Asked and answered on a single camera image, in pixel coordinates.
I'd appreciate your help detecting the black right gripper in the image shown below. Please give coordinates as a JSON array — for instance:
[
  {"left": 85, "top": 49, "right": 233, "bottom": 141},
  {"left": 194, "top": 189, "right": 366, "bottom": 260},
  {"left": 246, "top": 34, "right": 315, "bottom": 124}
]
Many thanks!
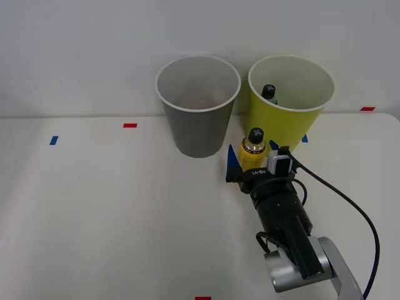
[{"left": 225, "top": 139, "right": 298, "bottom": 195}]

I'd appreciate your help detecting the yellow bottle with black cap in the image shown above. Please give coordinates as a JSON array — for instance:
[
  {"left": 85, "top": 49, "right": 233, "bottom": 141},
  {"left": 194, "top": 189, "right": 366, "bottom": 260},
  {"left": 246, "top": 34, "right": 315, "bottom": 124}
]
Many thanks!
[{"left": 238, "top": 127, "right": 269, "bottom": 170}]

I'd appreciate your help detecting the yellow-green plastic waste bin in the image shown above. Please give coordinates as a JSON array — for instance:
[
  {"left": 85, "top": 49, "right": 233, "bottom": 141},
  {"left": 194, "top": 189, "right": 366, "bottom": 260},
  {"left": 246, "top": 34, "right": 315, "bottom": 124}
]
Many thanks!
[{"left": 247, "top": 54, "right": 336, "bottom": 154}]

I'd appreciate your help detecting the grey plastic waste bin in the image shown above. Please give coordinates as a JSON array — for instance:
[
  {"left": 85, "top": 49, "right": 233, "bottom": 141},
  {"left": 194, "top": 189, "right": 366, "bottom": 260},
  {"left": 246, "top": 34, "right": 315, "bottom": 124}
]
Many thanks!
[{"left": 154, "top": 55, "right": 242, "bottom": 159}]

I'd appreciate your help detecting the small black-capped bottle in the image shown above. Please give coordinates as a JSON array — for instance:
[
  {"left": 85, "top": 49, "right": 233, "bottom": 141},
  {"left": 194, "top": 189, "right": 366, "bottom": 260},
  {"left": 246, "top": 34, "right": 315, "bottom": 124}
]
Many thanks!
[{"left": 260, "top": 83, "right": 278, "bottom": 106}]

